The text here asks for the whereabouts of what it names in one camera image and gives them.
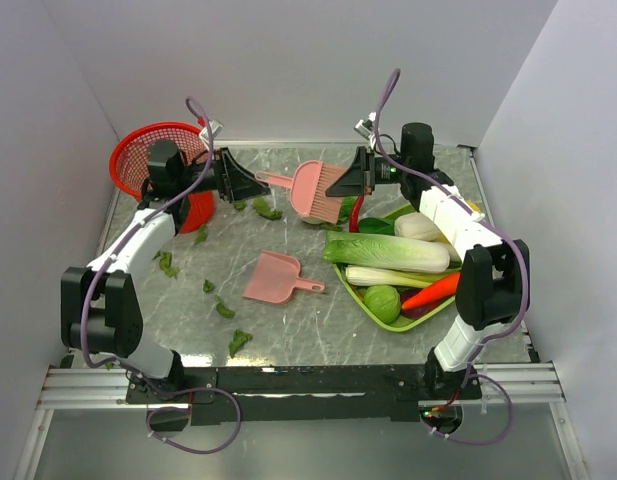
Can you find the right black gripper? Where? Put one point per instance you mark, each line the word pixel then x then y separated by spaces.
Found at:
pixel 351 183

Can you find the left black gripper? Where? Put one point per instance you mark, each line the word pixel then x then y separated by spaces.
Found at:
pixel 236 183

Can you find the pink hand brush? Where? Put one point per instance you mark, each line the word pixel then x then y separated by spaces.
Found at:
pixel 307 189

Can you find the pink dustpan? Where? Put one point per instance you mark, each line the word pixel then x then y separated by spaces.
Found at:
pixel 275 278

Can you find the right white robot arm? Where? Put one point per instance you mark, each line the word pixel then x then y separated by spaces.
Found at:
pixel 493 288

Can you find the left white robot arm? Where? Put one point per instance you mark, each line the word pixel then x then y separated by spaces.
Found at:
pixel 100 311

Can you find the green paper scrap back left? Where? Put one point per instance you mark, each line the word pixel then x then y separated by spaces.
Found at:
pixel 239 205

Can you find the small napa cabbage on table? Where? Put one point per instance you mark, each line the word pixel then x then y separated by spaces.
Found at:
pixel 343 213

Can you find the red chili pepper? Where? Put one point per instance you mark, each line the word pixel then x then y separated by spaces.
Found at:
pixel 353 223

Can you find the green paper scrap back centre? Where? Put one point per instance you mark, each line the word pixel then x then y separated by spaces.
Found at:
pixel 264 210

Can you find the dark green leafy vegetable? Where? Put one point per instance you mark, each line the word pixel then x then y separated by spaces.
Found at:
pixel 379 226

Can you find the green paper scrap by basket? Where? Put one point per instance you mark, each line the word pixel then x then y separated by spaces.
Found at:
pixel 201 235

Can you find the white radish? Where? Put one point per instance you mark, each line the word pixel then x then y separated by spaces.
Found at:
pixel 416 226

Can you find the long napa cabbage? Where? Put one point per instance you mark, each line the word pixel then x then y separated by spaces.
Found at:
pixel 384 251

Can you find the green paper scrap by brush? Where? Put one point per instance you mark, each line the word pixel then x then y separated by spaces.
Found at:
pixel 165 264

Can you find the red mesh waste basket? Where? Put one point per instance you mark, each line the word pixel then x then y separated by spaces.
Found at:
pixel 128 165

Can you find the green square tray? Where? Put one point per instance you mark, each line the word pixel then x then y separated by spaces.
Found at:
pixel 402 324

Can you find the small green paper scrap centre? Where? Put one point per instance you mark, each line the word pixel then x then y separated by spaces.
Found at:
pixel 208 286

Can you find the round green cabbage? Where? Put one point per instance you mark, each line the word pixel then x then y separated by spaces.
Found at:
pixel 384 302

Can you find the green paper scrap by dustpan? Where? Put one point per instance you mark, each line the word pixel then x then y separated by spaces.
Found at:
pixel 222 309

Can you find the orange carrot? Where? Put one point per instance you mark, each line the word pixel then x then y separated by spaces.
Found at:
pixel 441 289

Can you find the purple eggplant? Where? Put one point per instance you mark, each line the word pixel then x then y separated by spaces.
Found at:
pixel 417 312

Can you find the green paper scrap front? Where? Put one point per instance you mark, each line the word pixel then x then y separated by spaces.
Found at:
pixel 239 339

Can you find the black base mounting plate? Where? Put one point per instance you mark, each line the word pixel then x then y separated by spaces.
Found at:
pixel 287 393

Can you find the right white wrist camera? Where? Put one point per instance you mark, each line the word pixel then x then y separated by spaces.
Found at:
pixel 366 129

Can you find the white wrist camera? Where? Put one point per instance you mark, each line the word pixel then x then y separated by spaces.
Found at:
pixel 366 129
pixel 210 131

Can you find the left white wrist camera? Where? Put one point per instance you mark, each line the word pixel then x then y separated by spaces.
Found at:
pixel 210 131

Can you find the aluminium rail frame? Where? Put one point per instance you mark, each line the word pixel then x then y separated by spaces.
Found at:
pixel 94 390

